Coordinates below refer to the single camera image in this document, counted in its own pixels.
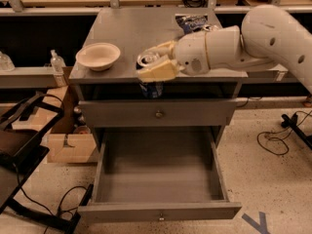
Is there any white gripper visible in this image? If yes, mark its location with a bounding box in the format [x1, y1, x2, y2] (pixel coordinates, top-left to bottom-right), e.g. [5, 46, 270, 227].
[136, 26, 276, 83]

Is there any blue pepsi can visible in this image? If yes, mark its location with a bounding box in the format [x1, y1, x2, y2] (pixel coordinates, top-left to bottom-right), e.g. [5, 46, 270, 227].
[136, 52, 163, 98]

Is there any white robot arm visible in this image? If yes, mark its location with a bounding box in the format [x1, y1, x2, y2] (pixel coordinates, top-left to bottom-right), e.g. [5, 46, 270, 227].
[136, 5, 312, 93]

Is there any green and silver soda can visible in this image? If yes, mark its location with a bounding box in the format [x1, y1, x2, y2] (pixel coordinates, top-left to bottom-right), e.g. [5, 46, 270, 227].
[202, 24, 220, 32]

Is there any grey wooden drawer cabinet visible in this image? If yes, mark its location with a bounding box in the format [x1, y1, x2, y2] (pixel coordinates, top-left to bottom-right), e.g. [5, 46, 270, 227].
[70, 7, 247, 145]

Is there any grey top drawer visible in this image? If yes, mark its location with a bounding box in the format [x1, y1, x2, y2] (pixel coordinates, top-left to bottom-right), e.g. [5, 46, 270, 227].
[79, 99, 236, 128]

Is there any open grey middle drawer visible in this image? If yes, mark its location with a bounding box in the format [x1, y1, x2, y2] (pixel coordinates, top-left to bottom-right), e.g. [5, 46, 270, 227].
[79, 127, 242, 223]

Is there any blue chip bag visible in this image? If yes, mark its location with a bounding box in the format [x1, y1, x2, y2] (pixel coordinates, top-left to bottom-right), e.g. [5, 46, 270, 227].
[175, 16, 208, 34]

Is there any white paper bowl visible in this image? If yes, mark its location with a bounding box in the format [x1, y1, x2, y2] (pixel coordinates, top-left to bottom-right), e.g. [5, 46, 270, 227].
[76, 43, 121, 71]

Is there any clear sanitizer pump bottle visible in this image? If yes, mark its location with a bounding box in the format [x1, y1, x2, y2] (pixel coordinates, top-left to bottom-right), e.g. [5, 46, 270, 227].
[51, 50, 65, 73]

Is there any cardboard box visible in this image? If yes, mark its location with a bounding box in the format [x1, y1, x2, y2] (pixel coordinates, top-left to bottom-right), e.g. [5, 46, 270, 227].
[11, 66, 99, 164]

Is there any black stand base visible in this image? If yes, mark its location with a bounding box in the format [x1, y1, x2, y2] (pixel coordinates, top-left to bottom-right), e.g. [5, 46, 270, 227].
[281, 113, 312, 150]

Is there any black office chair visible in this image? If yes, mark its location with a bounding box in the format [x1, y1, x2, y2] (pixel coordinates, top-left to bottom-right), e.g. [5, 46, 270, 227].
[0, 92, 94, 234]

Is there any clear plastic dome container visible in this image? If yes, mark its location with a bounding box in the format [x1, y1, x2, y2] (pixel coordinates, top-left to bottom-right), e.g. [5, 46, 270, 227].
[0, 52, 15, 71]

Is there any black floor cable right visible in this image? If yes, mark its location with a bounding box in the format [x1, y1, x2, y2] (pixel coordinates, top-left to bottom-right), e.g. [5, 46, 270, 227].
[256, 110, 312, 157]

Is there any black floor cable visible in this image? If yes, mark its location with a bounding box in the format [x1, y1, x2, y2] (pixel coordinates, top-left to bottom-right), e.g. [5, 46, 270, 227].
[256, 110, 312, 157]
[13, 163, 89, 234]

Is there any black floor cable left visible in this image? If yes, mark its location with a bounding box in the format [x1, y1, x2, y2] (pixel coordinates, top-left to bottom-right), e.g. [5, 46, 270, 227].
[13, 163, 89, 234]

